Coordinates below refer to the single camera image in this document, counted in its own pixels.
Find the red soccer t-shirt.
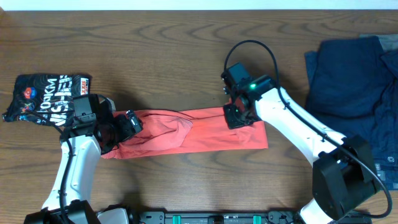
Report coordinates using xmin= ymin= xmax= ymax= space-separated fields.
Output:
xmin=102 ymin=107 xmax=268 ymax=159

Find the black printed shirt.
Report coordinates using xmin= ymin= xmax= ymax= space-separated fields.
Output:
xmin=2 ymin=73 xmax=91 ymax=127

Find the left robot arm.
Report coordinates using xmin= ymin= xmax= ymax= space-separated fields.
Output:
xmin=24 ymin=94 xmax=143 ymax=223

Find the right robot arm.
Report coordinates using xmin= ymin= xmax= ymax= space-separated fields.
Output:
xmin=221 ymin=63 xmax=381 ymax=223

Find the navy blue shirt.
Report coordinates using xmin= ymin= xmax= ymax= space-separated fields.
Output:
xmin=304 ymin=37 xmax=397 ymax=190

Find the grey garment under pile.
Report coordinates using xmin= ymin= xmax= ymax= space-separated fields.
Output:
xmin=359 ymin=34 xmax=398 ymax=52

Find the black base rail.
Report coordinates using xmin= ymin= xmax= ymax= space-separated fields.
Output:
xmin=136 ymin=203 xmax=373 ymax=224

